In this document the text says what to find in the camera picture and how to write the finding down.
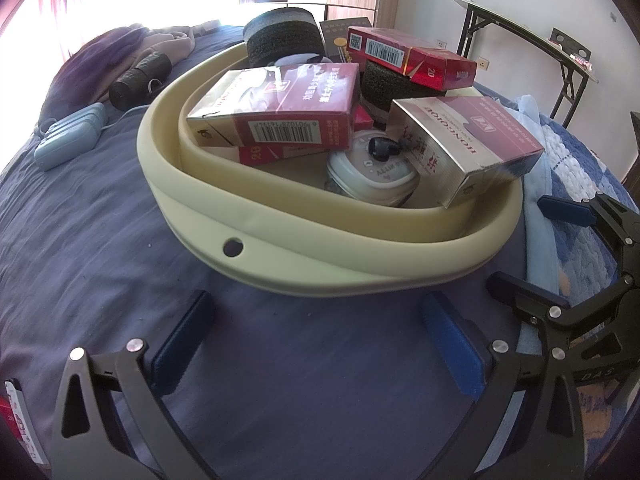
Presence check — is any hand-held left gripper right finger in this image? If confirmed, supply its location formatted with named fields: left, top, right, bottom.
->
left=421, top=292, right=586, bottom=480

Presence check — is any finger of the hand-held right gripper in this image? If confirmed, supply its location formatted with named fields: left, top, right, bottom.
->
left=486, top=271, right=640, bottom=356
left=537, top=192, right=640, bottom=281

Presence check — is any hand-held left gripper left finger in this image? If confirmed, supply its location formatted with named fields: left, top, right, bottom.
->
left=50, top=290, right=217, bottom=480

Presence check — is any red silver cigarette box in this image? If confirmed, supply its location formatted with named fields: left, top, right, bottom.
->
left=385, top=96, right=546, bottom=209

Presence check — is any cream plastic basin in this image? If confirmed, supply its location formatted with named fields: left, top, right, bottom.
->
left=136, top=40, right=525, bottom=303

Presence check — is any white round container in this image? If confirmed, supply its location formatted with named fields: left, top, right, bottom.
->
left=326, top=129, right=421, bottom=206

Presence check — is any red box gold print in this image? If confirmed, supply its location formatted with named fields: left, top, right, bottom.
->
left=237, top=105, right=373, bottom=167
left=346, top=26, right=478, bottom=92

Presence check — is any small black foam cylinder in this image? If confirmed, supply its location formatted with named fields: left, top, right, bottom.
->
left=361, top=60, right=468, bottom=131

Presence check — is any red white cigarette box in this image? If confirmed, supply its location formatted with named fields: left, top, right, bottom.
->
left=186, top=62, right=362, bottom=151

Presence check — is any black red box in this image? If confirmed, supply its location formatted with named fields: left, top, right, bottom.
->
left=318, top=17, right=373, bottom=63

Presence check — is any large black foam cylinder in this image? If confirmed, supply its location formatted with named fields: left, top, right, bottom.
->
left=243, top=6, right=326, bottom=68

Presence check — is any blue white quilted blanket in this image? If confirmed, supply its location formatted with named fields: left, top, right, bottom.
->
left=475, top=85, right=640, bottom=480

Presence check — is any dark blue bedsheet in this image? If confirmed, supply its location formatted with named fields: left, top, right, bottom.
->
left=0, top=22, right=531, bottom=480

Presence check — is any grey block with two holes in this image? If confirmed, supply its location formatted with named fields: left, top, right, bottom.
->
left=549, top=27, right=593, bottom=61

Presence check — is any red white carton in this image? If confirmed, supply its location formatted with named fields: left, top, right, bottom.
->
left=0, top=379, right=47, bottom=463

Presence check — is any black folding table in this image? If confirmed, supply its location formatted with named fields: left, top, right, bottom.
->
left=450, top=0, right=600, bottom=128

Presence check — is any light blue remote device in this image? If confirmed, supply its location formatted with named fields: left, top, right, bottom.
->
left=34, top=102, right=107, bottom=172

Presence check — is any black roll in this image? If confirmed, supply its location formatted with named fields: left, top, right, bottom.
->
left=109, top=52, right=173, bottom=111

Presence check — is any purple cloth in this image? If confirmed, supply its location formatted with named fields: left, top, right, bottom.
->
left=40, top=22, right=151, bottom=121

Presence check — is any beige garment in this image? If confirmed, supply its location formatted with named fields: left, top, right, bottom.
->
left=127, top=20, right=223, bottom=68

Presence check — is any white thin cable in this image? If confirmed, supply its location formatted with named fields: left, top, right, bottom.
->
left=97, top=77, right=166, bottom=133

